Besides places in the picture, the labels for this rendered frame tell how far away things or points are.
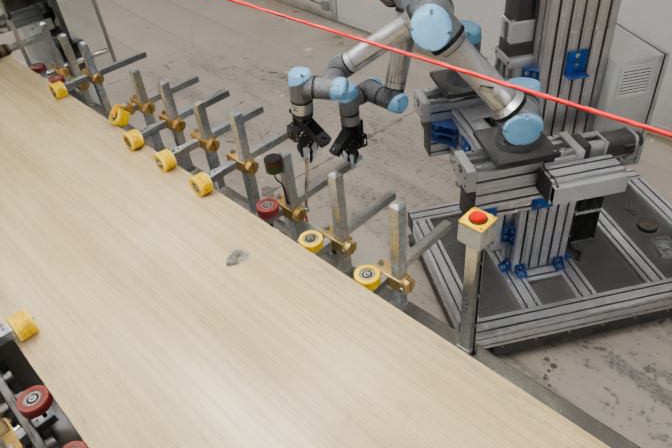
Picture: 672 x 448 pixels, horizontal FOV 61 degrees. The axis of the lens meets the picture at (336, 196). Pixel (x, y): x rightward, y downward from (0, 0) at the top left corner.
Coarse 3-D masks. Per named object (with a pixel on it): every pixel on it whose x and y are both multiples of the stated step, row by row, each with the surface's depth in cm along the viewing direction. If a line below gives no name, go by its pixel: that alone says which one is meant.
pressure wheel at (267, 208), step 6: (270, 198) 206; (258, 204) 203; (264, 204) 203; (270, 204) 203; (276, 204) 203; (258, 210) 201; (264, 210) 200; (270, 210) 200; (276, 210) 202; (264, 216) 201; (270, 216) 202
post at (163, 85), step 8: (160, 80) 234; (160, 88) 235; (168, 88) 236; (168, 96) 237; (168, 104) 239; (168, 112) 241; (176, 112) 243; (176, 136) 248; (184, 136) 251; (176, 144) 253; (184, 160) 256
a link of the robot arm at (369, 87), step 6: (372, 78) 217; (378, 78) 217; (360, 84) 214; (366, 84) 214; (372, 84) 213; (378, 84) 213; (366, 90) 213; (372, 90) 211; (366, 96) 213; (372, 96) 211; (372, 102) 213
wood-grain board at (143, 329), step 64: (0, 128) 266; (64, 128) 261; (0, 192) 225; (64, 192) 221; (128, 192) 217; (192, 192) 214; (0, 256) 194; (64, 256) 192; (128, 256) 189; (192, 256) 186; (256, 256) 183; (0, 320) 171; (64, 320) 169; (128, 320) 167; (192, 320) 165; (256, 320) 163; (320, 320) 161; (384, 320) 159; (64, 384) 151; (128, 384) 149; (192, 384) 148; (256, 384) 146; (320, 384) 144; (384, 384) 143; (448, 384) 141; (512, 384) 140
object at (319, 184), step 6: (348, 162) 227; (336, 168) 225; (342, 168) 224; (348, 168) 227; (318, 180) 219; (324, 180) 219; (312, 186) 217; (318, 186) 218; (324, 186) 220; (300, 192) 214; (312, 192) 216; (300, 198) 213; (282, 210) 208; (276, 216) 207; (270, 222) 206
